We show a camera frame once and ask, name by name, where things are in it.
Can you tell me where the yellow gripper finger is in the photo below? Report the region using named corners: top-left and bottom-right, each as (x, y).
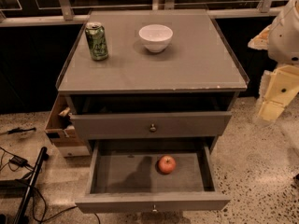
top-left (248, 26), bottom-right (270, 50)
top-left (257, 64), bottom-right (299, 121)

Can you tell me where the red apple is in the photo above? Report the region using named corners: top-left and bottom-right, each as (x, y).
top-left (158, 155), bottom-right (177, 175)

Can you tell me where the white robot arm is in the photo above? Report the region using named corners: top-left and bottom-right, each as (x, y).
top-left (248, 0), bottom-right (299, 122)

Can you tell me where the grey drawer cabinet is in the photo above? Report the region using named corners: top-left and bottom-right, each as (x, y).
top-left (57, 9), bottom-right (248, 149)

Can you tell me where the metal top drawer knob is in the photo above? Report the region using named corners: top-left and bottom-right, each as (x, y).
top-left (149, 124), bottom-right (157, 133)

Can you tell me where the metal drawer knob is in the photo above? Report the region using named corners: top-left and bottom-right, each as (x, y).
top-left (152, 204), bottom-right (158, 213)
top-left (149, 124), bottom-right (157, 133)

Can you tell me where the metal middle drawer knob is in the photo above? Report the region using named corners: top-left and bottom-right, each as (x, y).
top-left (152, 204), bottom-right (158, 213)

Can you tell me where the grey top drawer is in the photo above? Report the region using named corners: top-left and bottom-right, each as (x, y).
top-left (71, 111), bottom-right (232, 140)

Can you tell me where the grey open middle drawer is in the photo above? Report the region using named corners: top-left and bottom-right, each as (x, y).
top-left (76, 139), bottom-right (230, 213)

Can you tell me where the white ceramic bowl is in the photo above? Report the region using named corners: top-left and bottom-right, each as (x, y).
top-left (138, 24), bottom-right (173, 53)

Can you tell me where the green soda can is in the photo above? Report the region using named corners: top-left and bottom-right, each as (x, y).
top-left (85, 22), bottom-right (108, 61)

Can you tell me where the metal window railing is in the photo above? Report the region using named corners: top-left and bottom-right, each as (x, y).
top-left (0, 0), bottom-right (289, 26)

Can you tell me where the cardboard box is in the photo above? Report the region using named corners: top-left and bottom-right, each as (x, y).
top-left (45, 95), bottom-right (90, 158)

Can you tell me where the black pole on floor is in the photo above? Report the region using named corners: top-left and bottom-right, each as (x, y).
top-left (13, 147), bottom-right (49, 224)

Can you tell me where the black power adapter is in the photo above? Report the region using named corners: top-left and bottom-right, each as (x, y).
top-left (9, 156), bottom-right (28, 167)

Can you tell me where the black floor cable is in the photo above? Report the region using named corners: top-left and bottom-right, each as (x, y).
top-left (0, 147), bottom-right (101, 224)

